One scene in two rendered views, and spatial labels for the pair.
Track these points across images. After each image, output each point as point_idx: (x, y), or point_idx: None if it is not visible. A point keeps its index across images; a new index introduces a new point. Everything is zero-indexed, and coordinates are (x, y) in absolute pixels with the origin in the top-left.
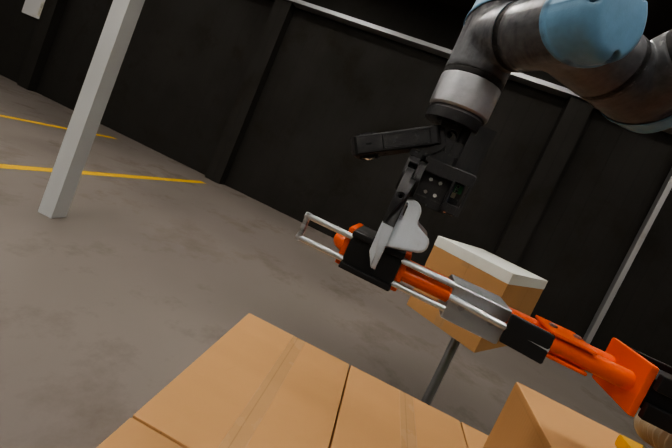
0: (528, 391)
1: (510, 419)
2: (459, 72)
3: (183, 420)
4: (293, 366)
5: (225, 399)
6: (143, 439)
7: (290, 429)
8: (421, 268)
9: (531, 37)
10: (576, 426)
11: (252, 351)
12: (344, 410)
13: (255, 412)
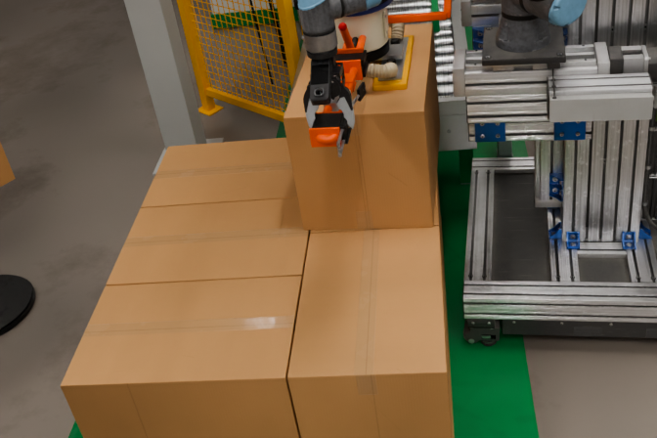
0: (290, 114)
1: (300, 131)
2: (332, 33)
3: (271, 353)
4: (147, 321)
5: (231, 343)
6: (300, 361)
7: (236, 300)
8: None
9: (362, 9)
10: None
11: (146, 354)
12: (188, 277)
13: (233, 323)
